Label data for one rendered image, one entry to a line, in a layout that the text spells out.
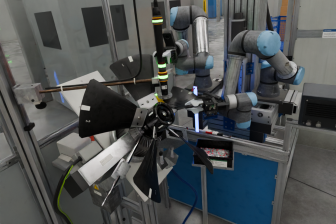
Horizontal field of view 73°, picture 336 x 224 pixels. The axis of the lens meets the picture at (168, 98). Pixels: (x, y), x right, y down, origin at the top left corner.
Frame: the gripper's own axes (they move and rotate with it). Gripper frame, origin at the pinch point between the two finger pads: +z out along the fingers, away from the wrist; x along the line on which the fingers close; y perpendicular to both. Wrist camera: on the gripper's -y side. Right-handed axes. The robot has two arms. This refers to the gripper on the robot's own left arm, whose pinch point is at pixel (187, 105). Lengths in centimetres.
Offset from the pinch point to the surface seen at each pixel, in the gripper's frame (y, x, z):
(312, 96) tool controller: 17, -6, -55
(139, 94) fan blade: 2.3, -11.5, 23.4
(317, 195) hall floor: -18, 122, -115
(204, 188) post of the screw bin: 4, 61, -7
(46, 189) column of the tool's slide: 9, 35, 81
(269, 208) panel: 13, 78, -48
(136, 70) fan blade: -6.3, -20.5, 23.5
